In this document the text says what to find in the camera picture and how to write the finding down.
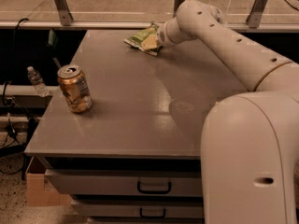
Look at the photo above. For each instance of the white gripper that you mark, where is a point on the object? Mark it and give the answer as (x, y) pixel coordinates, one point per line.
(163, 35)

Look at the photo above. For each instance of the green jalapeno chip bag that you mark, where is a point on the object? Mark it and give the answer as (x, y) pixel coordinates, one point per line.
(136, 39)

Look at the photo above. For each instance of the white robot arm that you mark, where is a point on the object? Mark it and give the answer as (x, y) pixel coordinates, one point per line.
(249, 141)

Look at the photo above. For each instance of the orange soda can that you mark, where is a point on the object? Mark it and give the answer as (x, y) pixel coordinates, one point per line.
(73, 84)

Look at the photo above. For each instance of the grey drawer cabinet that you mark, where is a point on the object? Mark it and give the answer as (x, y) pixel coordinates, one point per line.
(147, 115)

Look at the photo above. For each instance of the clear plastic water bottle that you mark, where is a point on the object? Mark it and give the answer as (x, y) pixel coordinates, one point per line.
(37, 81)

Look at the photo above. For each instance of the cardboard box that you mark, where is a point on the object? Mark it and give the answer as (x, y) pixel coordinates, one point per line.
(39, 191)

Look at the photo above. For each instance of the left metal bracket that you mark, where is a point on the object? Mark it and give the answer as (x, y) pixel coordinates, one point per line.
(64, 13)

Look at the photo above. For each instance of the green handled tool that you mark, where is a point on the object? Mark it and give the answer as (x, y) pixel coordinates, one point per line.
(52, 43)

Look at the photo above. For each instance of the right metal bracket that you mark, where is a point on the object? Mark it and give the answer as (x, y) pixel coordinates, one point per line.
(255, 16)

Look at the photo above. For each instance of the top drawer with handle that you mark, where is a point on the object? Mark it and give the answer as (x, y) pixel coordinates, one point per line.
(126, 183)

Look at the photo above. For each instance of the drawer with handle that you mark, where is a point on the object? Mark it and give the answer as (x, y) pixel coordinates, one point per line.
(126, 183)
(130, 208)

